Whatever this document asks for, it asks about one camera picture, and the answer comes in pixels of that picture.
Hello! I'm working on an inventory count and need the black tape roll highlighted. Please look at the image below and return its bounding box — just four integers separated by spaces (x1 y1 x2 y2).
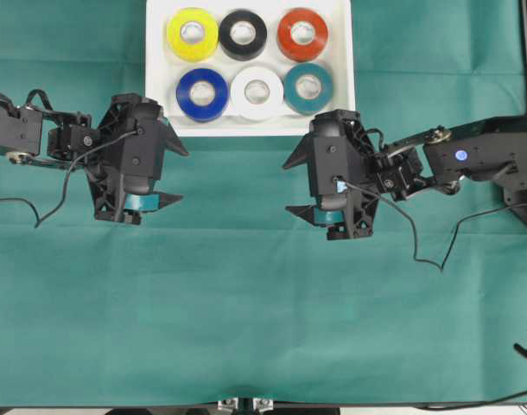
219 9 268 61

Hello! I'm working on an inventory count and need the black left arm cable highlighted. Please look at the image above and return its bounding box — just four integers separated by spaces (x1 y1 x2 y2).
0 127 143 229

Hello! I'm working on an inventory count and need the blue tape roll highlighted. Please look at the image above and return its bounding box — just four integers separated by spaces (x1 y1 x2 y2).
176 68 229 123

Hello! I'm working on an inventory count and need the white tape roll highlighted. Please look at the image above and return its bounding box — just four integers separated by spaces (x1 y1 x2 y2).
230 66 284 121

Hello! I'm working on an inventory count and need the yellow tape roll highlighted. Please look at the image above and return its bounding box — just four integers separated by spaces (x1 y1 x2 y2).
166 8 219 62

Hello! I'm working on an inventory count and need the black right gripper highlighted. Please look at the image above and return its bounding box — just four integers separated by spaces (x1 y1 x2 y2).
282 110 378 240

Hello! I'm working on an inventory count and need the teal tape roll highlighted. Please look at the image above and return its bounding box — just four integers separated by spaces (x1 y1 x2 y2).
283 63 334 115

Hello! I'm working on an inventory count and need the red tape roll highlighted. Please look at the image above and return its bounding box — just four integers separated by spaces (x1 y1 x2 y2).
276 8 328 62

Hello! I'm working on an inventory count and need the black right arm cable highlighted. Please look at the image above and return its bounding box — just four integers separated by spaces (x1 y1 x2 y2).
345 179 527 272

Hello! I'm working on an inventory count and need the white plastic tray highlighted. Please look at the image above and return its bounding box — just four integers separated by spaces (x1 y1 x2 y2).
144 0 357 138

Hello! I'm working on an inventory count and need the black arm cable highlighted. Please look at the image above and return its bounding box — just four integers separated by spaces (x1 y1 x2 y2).
345 179 527 272
0 127 143 229

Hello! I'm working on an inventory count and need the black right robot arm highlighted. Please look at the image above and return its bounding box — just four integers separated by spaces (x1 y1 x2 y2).
283 110 527 240

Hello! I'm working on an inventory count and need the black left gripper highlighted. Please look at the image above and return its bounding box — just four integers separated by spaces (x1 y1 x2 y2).
86 93 189 225

